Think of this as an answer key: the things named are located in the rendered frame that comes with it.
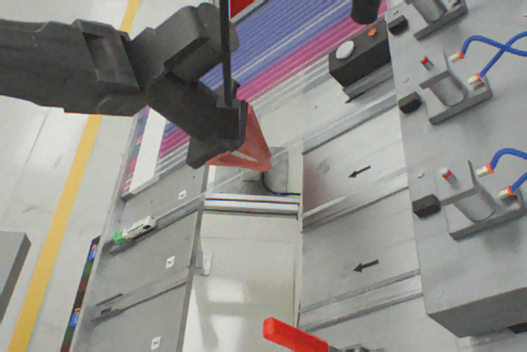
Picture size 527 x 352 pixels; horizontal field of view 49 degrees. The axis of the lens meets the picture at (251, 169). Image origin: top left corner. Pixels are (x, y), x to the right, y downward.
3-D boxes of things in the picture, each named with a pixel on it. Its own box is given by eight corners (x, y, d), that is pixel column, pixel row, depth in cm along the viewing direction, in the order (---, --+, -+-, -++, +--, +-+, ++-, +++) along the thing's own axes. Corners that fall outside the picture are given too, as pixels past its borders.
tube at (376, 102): (119, 244, 87) (114, 241, 86) (121, 236, 88) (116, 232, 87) (422, 88, 59) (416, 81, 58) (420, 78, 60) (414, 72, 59)
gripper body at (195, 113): (245, 85, 68) (199, 47, 64) (237, 150, 62) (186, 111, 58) (207, 110, 72) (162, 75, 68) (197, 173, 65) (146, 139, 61)
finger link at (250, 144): (290, 127, 72) (237, 84, 67) (288, 172, 67) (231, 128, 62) (250, 151, 76) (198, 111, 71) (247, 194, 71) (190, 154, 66)
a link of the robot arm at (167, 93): (119, 57, 63) (108, 91, 59) (159, 22, 60) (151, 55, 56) (167, 93, 67) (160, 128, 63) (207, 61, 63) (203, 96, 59)
